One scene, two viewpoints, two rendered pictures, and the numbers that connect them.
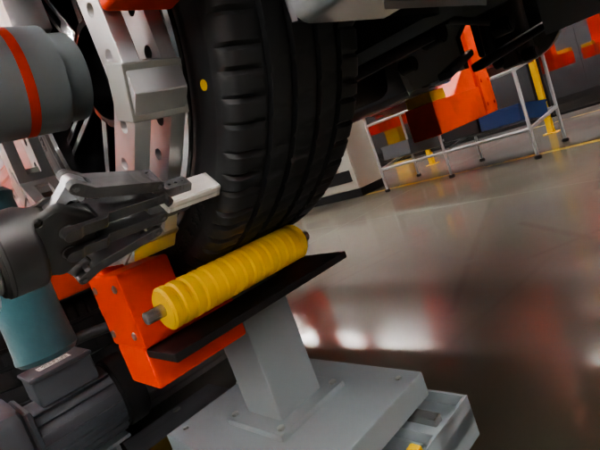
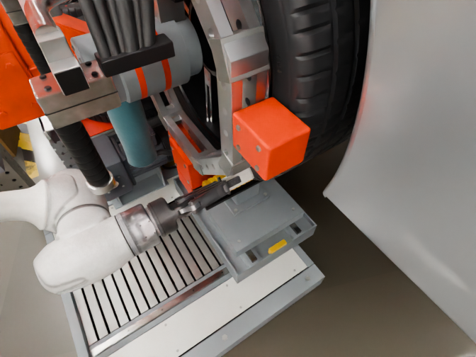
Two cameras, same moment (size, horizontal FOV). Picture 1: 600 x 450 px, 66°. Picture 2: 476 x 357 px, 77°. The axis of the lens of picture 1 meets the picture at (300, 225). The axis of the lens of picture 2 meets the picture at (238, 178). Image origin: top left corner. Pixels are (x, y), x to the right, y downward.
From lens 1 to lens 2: 0.55 m
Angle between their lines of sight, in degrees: 45
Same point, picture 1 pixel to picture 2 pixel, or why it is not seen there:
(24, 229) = (172, 224)
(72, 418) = not seen: hidden behind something
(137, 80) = (236, 169)
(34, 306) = (142, 147)
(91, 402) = not seen: hidden behind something
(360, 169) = not seen: outside the picture
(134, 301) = (193, 174)
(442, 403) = (306, 219)
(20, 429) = (122, 167)
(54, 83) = (182, 78)
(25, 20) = (169, 16)
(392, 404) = (285, 222)
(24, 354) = (134, 163)
